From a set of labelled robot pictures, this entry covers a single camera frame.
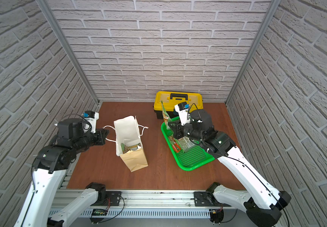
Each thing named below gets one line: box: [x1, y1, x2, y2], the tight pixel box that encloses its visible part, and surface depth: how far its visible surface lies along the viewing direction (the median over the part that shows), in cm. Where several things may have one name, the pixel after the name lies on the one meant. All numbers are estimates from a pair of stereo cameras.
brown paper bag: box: [103, 115, 149, 173], surface depth 79 cm
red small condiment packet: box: [171, 137, 182, 154], surface depth 91 cm
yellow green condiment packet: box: [161, 100, 172, 131], surface depth 64 cm
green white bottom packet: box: [177, 136, 197, 152], surface depth 93 cm
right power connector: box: [208, 208, 224, 226], surface depth 72 cm
